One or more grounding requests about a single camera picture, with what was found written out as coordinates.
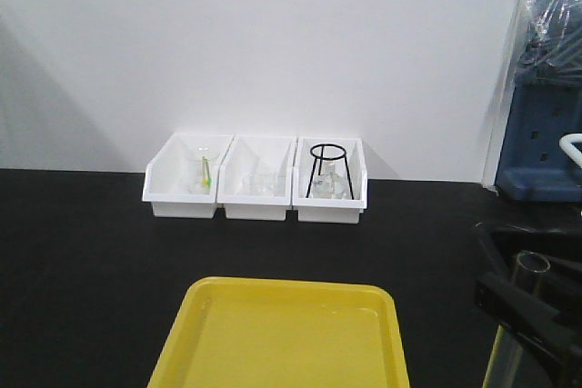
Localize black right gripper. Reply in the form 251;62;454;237
474;223;581;387

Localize tall clear glass test tube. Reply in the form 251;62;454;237
477;251;550;387

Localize yellow plastic tray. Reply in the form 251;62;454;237
148;277;410;387

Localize white lab faucet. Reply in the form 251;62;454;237
558;133;582;168

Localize blue pegboard drying rack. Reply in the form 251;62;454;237
494;0;582;204

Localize clear glass conical flask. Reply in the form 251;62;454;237
310;161;348;199

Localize right white storage bin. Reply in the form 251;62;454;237
292;136;367;224

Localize white storage bin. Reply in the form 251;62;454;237
217;134;296;222
142;133;234;219
292;136;367;224

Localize clear plastic bag of pegs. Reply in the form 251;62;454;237
516;0;581;88

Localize middle white storage bin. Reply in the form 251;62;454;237
217;134;296;222

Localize clear glass beaker front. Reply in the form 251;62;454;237
242;173;276;196

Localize green yellow stirrer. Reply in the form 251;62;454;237
201;156;212;188

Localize clear glass beaker with stirrers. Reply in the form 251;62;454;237
186;146;219;195

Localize left white storage bin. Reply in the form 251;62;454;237
142;133;234;219

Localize black wire tripod stand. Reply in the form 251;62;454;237
306;143;355;200

